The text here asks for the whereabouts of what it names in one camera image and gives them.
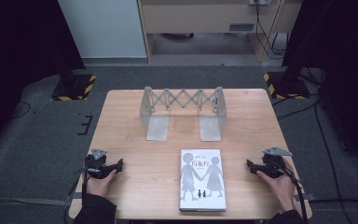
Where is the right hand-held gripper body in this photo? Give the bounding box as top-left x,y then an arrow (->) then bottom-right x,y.
261,146 -> 294,179

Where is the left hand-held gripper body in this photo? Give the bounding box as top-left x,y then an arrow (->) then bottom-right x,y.
84,147 -> 115,180

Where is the person's left hand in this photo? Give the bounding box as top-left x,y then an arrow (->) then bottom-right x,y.
86,169 -> 117,198

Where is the person's right hand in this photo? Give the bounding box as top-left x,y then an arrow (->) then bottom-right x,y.
255,158 -> 296,214

